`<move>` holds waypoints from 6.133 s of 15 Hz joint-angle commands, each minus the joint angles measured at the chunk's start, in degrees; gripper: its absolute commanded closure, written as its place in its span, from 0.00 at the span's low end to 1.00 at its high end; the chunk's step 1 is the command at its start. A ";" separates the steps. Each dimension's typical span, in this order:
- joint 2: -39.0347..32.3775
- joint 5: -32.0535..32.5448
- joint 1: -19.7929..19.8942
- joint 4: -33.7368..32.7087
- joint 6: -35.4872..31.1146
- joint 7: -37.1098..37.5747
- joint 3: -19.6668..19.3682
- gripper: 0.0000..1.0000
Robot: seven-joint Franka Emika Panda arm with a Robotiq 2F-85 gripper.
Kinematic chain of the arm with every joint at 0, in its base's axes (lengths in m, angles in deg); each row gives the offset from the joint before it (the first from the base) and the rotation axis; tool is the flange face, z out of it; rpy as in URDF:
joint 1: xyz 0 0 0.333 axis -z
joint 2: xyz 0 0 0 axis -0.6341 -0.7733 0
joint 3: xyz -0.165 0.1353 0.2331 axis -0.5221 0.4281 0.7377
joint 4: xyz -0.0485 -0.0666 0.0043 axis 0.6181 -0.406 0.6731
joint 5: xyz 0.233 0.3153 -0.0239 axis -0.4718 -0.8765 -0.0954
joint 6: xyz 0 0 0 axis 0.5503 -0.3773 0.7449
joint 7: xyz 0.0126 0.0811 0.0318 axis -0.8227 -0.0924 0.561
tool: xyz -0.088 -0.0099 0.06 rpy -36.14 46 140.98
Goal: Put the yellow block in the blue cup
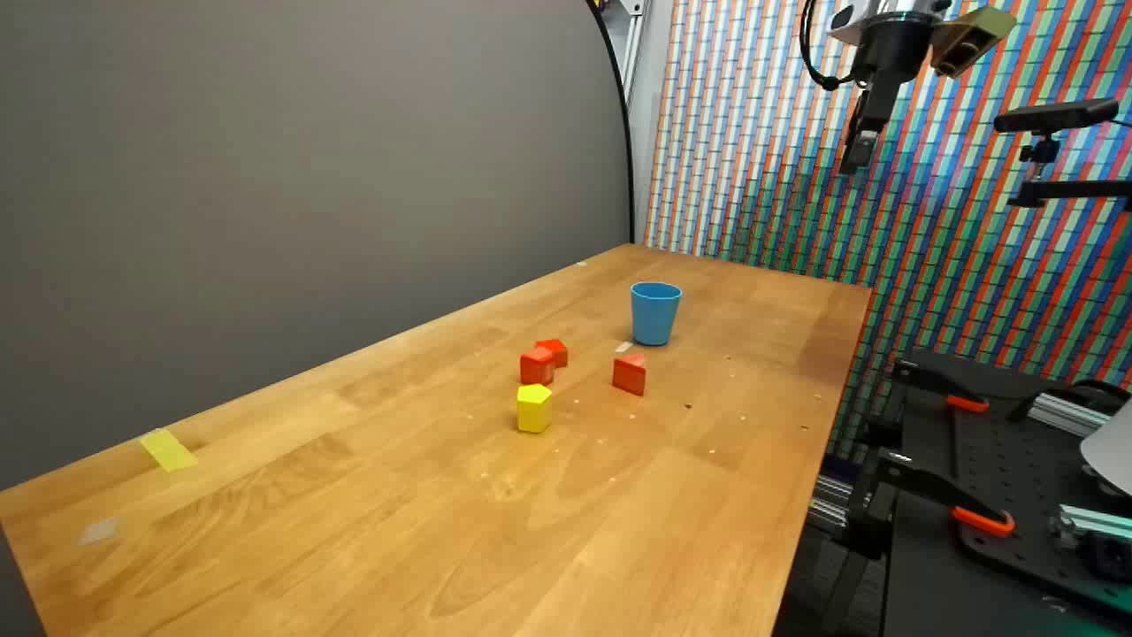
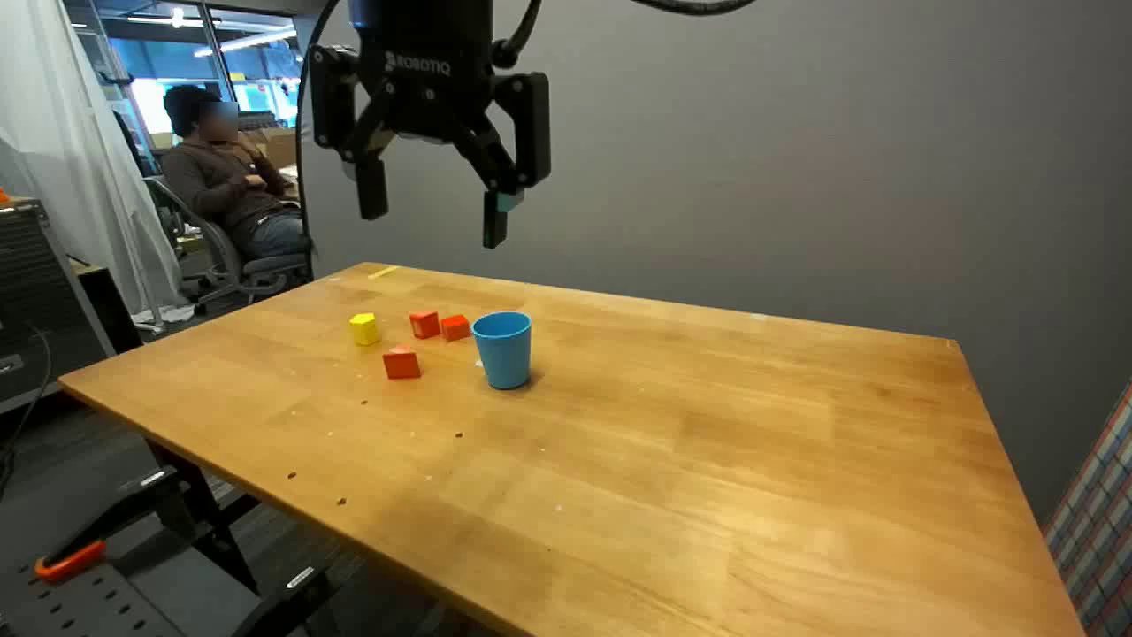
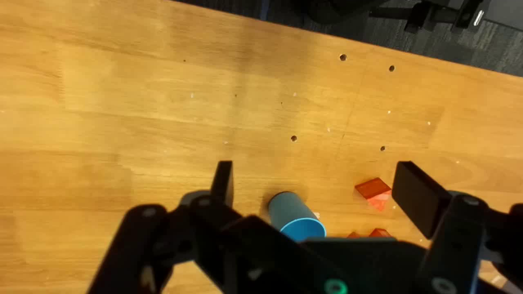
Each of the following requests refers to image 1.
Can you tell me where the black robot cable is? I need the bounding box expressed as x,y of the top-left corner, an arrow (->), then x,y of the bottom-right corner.
796,0 -> 860,95

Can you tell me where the silver aluminium extrusion bar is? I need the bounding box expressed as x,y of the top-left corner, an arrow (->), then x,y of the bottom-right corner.
1026,389 -> 1119,443

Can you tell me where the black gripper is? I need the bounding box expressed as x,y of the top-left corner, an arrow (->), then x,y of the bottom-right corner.
840,15 -> 940,176

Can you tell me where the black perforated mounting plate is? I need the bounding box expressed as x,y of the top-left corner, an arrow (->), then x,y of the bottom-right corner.
876,350 -> 1132,615

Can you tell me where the yellow tape strip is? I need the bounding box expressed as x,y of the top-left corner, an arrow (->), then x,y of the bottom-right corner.
136,425 -> 202,474

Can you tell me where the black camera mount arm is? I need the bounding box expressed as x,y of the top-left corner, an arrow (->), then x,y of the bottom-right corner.
1007,133 -> 1132,218

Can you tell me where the olive wrist camera box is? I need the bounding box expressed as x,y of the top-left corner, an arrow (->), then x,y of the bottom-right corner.
928,4 -> 1019,82

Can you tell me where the orange wedge block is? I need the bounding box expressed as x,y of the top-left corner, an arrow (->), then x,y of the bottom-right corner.
608,350 -> 651,402

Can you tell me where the grey curved panel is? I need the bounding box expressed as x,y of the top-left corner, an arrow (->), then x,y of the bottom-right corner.
1077,396 -> 1132,503

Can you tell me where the black exterior camera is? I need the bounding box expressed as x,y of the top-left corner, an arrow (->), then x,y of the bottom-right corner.
992,95 -> 1126,134

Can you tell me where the teal aluminium extrusion bar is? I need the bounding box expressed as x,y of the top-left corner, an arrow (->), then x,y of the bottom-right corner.
1049,501 -> 1132,554

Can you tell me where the yellow block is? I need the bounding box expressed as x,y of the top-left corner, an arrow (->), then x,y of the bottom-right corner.
514,383 -> 557,438

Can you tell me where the blue plastic cup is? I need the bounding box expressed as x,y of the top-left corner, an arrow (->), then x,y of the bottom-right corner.
626,279 -> 687,350

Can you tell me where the black clamp orange handle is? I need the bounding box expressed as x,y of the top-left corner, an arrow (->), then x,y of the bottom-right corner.
870,445 -> 1019,546
888,358 -> 999,421

